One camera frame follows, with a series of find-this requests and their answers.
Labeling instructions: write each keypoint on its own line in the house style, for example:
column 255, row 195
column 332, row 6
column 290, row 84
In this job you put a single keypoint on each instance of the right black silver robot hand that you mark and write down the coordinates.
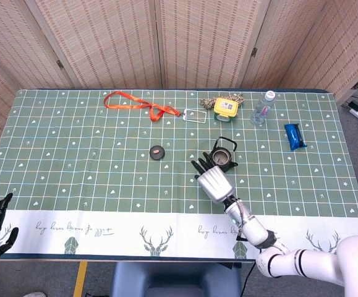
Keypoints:
column 217, row 185

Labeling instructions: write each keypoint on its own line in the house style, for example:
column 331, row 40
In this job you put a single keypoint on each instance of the black teapot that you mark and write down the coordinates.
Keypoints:
column 228, row 165

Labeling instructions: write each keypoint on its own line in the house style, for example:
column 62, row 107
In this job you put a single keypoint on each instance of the black teapot lid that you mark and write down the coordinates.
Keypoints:
column 157, row 152

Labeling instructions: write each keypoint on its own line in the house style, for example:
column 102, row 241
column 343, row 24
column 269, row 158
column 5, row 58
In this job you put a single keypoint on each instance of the white shoe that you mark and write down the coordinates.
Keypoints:
column 35, row 294

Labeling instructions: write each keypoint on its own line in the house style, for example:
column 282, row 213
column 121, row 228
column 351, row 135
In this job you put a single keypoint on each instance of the clear badge holder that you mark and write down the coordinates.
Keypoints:
column 194, row 116

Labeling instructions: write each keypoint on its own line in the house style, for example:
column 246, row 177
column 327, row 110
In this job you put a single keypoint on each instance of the yellow lidded container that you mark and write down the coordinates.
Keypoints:
column 225, row 106

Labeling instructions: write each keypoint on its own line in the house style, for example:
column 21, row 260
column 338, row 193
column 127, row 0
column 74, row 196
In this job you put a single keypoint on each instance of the clear plastic water bottle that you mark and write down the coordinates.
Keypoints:
column 260, row 113

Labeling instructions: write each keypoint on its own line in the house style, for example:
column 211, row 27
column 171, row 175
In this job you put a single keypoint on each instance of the blue tissue packet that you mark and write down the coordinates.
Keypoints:
column 294, row 136

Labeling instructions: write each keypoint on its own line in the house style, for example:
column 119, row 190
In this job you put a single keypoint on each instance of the blue chair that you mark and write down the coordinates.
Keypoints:
column 175, row 281

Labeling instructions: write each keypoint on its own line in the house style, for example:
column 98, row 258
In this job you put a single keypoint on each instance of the green grid tablecloth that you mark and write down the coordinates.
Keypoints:
column 73, row 154

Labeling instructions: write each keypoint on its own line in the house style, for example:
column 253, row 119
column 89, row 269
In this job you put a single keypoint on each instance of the woven folding screen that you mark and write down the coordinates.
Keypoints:
column 197, row 46

